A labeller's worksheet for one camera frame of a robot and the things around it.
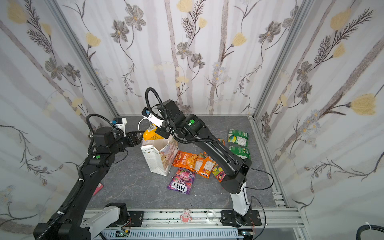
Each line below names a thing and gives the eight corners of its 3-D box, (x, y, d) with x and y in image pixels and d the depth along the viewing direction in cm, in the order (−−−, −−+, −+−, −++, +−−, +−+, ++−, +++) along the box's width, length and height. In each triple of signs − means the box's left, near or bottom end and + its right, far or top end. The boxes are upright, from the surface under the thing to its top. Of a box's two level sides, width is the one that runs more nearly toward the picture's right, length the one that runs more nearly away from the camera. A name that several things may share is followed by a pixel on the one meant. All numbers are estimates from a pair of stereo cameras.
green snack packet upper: (226, 141, 108) (227, 138, 105) (228, 131, 114) (229, 127, 111) (246, 146, 105) (247, 144, 102) (247, 135, 112) (249, 132, 109)
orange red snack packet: (173, 165, 94) (172, 163, 92) (177, 152, 100) (177, 150, 98) (194, 170, 92) (194, 168, 90) (197, 156, 99) (197, 154, 97)
